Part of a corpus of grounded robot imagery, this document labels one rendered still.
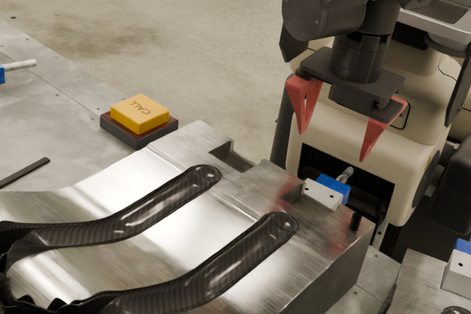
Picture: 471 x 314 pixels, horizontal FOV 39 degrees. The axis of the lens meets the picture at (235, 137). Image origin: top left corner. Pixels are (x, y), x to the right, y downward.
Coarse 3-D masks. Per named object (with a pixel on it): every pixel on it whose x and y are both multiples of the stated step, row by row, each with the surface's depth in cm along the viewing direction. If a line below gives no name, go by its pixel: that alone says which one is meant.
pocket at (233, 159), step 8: (224, 144) 80; (232, 144) 81; (208, 152) 78; (216, 152) 79; (224, 152) 81; (232, 152) 81; (224, 160) 82; (232, 160) 81; (240, 160) 80; (248, 160) 80; (240, 168) 81; (248, 168) 80
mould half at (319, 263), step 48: (192, 144) 79; (0, 192) 62; (48, 192) 68; (96, 192) 70; (144, 192) 71; (240, 192) 72; (144, 240) 65; (192, 240) 66; (288, 240) 67; (336, 240) 68; (48, 288) 52; (96, 288) 53; (240, 288) 61; (288, 288) 62; (336, 288) 71
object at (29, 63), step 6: (24, 60) 101; (30, 60) 102; (0, 66) 97; (6, 66) 100; (12, 66) 100; (18, 66) 101; (24, 66) 101; (30, 66) 102; (0, 72) 97; (0, 78) 98
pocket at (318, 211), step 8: (304, 184) 75; (288, 192) 74; (296, 192) 75; (288, 200) 75; (296, 200) 77; (304, 200) 76; (312, 200) 75; (304, 208) 76; (312, 208) 75; (320, 208) 75; (328, 208) 74; (312, 216) 75; (320, 216) 75
